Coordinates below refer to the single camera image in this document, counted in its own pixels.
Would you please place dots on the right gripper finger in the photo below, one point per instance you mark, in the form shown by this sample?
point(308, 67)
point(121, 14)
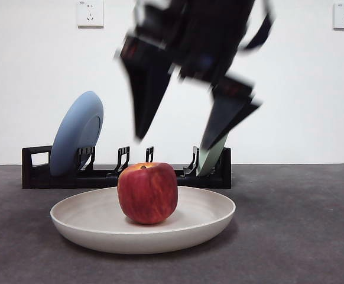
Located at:
point(146, 94)
point(223, 115)

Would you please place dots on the red apple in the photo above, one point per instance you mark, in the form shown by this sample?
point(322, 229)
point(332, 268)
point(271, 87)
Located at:
point(146, 192)

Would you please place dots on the pale yellow cream plate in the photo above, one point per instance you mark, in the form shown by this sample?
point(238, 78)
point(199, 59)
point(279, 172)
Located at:
point(86, 216)

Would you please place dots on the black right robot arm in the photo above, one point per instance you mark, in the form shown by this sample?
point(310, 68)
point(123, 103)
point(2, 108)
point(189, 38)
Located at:
point(207, 32)

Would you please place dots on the green plate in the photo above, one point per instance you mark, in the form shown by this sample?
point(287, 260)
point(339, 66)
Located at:
point(210, 161)

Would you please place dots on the blue plate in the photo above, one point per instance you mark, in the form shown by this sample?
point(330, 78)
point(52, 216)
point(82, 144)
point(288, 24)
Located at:
point(71, 133)

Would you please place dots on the black plastic plate rack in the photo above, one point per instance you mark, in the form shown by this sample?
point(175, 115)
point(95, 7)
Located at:
point(56, 183)

